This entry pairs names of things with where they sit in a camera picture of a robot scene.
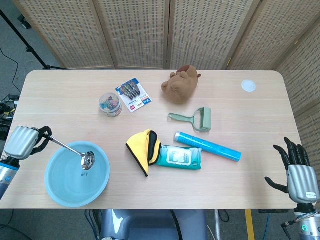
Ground green lint roller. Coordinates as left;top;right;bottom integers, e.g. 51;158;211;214
167;106;212;133

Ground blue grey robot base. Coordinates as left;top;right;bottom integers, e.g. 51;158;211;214
99;209;208;240

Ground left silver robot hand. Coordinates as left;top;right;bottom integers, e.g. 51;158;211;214
4;125;53;161

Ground brown plush toy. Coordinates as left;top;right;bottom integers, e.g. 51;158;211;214
161;64;202;105

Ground green wet wipes pack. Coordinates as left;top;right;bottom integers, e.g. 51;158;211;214
155;144;203;171

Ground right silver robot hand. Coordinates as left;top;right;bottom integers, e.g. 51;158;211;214
264;136;320;203

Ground clear jar of binder clips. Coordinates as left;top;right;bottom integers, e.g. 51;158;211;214
98;92;123;118

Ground steel ladle with black handle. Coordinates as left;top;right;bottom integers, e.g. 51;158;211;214
41;133;96;171

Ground light blue plastic basin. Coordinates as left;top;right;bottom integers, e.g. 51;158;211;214
44;140;111;208

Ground black electronics with cables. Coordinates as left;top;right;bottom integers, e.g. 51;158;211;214
0;93;20;141

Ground carded pack of metal clips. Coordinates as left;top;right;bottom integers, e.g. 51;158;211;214
115;77;153;114

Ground woven rattan folding screen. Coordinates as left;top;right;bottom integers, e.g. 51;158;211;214
12;0;320;176

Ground black tripod stand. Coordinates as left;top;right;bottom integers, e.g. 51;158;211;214
0;9;70;70

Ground white round grommet cap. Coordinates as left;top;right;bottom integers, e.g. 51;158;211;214
241;79;257;93

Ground blue cylindrical roll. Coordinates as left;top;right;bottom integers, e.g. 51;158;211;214
174;131;243;163

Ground grey metal table leg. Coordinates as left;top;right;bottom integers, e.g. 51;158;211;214
213;209;223;240

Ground yellow microfiber cloth black trim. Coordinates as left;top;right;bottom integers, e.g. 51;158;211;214
125;129;162;178

